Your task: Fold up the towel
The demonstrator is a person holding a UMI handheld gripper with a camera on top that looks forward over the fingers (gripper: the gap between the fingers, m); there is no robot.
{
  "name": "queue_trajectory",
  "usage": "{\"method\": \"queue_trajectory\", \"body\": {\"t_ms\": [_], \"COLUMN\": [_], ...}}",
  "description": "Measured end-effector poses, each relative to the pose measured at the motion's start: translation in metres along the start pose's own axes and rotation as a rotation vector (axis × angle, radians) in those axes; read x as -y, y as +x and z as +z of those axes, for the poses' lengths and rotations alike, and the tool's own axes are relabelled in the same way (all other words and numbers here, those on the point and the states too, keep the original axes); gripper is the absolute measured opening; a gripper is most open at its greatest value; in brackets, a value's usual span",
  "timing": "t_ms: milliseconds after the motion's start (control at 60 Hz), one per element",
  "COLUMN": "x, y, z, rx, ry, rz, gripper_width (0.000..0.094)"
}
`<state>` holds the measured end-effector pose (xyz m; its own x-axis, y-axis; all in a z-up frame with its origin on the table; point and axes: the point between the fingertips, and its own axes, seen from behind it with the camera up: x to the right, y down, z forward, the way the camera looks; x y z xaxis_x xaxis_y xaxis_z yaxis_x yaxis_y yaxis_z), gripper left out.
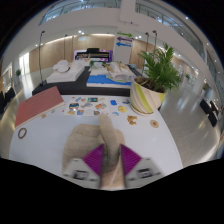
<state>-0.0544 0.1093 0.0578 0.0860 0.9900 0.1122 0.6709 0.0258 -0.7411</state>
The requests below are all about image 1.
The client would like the large flat red board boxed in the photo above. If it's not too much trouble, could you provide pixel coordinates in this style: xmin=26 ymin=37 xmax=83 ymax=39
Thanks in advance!
xmin=14 ymin=85 xmax=66 ymax=130

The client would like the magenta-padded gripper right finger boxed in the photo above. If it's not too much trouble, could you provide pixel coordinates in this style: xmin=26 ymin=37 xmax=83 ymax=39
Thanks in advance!
xmin=120 ymin=143 xmax=165 ymax=188

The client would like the group of black chairs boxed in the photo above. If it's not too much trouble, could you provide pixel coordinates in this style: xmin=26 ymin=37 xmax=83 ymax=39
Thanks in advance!
xmin=0 ymin=87 xmax=16 ymax=111
xmin=199 ymin=98 xmax=221 ymax=128

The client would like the blue and white landscape model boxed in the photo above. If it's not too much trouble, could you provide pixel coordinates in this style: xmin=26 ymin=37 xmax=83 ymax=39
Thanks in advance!
xmin=86 ymin=62 xmax=135 ymax=90

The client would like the wooden ring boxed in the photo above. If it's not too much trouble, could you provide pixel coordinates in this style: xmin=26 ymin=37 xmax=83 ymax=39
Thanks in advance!
xmin=17 ymin=127 xmax=29 ymax=140

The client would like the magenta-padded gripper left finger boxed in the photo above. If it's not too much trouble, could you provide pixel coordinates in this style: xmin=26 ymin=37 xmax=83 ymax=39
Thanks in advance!
xmin=62 ymin=143 xmax=105 ymax=188

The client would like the small round wooden disc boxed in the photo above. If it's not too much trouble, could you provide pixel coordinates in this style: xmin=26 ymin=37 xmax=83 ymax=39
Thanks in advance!
xmin=149 ymin=119 xmax=160 ymax=130

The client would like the potted palm in striped pot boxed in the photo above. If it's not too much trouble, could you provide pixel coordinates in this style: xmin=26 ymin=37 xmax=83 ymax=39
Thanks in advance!
xmin=129 ymin=43 xmax=183 ymax=116

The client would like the beige knitted towel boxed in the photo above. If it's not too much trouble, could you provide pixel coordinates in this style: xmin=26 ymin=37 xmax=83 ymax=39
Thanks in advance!
xmin=62 ymin=114 xmax=130 ymax=191

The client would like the green arrow sign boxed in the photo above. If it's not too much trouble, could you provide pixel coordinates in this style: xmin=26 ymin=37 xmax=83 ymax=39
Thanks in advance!
xmin=116 ymin=31 xmax=134 ymax=39

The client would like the blue arrow sign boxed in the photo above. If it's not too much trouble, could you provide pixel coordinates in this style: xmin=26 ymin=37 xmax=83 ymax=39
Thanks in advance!
xmin=115 ymin=41 xmax=133 ymax=49

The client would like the purple arrow sign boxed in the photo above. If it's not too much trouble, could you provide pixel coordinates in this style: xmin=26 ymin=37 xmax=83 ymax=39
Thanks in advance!
xmin=116 ymin=36 xmax=134 ymax=44

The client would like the low black display platform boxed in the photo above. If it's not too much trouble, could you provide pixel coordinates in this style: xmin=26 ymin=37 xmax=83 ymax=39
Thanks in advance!
xmin=32 ymin=66 xmax=142 ymax=98

